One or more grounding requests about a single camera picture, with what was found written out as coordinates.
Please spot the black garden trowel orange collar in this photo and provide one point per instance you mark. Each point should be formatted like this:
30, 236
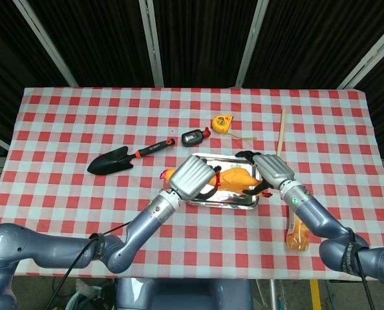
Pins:
111, 161

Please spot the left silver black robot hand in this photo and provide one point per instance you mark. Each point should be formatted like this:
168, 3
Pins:
188, 177

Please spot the white partition frame post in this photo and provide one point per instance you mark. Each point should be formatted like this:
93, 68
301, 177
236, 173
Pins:
46, 42
151, 42
251, 42
369, 58

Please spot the wooden stick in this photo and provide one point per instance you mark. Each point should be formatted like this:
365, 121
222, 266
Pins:
281, 132

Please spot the blue-grey robot torso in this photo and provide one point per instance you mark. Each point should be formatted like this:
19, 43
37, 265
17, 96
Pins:
185, 295

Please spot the red white checkered tablecloth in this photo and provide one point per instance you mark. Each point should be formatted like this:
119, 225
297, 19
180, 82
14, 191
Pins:
82, 109

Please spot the rectangular stainless steel tray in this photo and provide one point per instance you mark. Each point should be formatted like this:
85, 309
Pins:
230, 201

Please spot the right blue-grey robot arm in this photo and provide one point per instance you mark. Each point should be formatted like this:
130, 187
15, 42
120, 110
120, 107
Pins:
321, 223

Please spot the yellow rubber chicken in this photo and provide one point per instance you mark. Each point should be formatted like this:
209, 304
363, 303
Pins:
237, 179

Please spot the yellow tape measure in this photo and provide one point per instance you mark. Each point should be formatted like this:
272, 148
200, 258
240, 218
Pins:
221, 123

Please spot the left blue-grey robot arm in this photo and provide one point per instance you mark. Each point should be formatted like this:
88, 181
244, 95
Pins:
49, 248

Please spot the orange drink plastic bottle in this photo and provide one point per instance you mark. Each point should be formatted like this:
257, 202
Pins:
297, 242

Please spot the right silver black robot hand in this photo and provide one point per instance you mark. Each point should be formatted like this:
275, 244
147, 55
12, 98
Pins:
274, 169

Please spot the black ink bottle red cap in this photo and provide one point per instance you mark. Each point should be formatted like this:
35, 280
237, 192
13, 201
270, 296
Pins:
192, 138

